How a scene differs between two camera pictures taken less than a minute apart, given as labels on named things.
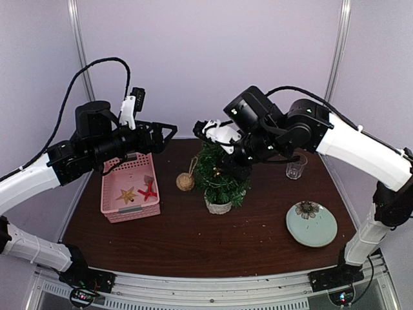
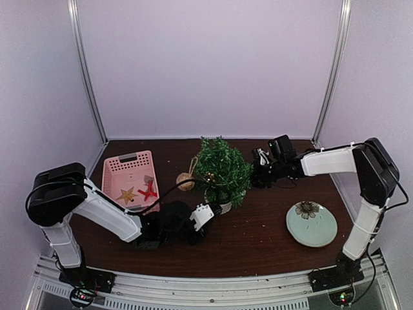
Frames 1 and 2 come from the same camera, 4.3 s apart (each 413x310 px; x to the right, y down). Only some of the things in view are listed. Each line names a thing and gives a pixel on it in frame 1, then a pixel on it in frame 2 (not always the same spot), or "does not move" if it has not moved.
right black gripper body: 240,170 → 264,176
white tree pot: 217,208 does not move
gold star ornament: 128,195 does not move
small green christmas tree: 210,178 does not move
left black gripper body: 141,144 → 199,237
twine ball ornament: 186,181 does not move
